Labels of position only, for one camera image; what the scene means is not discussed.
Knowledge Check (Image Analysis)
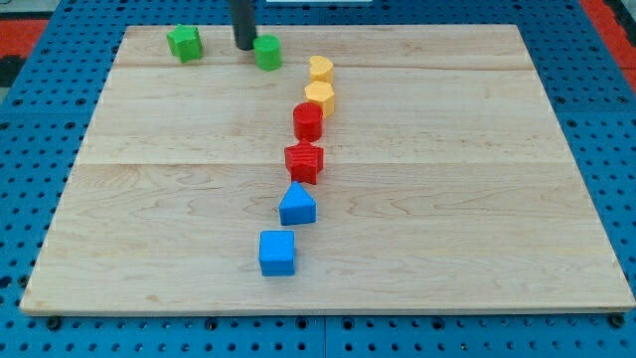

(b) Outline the red cylinder block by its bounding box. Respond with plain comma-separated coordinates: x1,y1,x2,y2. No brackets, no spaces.
292,102,323,142

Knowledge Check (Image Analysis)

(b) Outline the blue triangle block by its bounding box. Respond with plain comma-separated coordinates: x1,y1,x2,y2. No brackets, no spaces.
278,181,317,226

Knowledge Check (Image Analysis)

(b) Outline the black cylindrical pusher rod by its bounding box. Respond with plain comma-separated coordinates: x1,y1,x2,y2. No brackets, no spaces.
228,0,257,51

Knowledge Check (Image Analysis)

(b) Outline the green star block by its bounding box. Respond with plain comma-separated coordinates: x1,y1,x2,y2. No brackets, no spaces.
166,24,203,63

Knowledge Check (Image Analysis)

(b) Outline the yellow heart block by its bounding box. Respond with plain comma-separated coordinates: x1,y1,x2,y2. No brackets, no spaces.
309,55,334,84

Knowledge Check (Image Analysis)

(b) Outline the light wooden board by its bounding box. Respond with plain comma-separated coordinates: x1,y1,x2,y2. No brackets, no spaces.
20,25,635,316

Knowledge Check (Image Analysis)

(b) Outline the blue cube block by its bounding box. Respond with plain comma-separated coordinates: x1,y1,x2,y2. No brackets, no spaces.
258,231,295,276

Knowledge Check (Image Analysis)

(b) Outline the green cylinder block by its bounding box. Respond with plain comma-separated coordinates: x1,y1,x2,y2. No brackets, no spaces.
252,34,282,71

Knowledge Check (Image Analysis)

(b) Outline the yellow hexagon block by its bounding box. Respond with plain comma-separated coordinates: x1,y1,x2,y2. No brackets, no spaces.
304,81,335,118

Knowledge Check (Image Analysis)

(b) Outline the red star block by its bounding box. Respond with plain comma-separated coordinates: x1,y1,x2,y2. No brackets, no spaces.
284,141,324,185

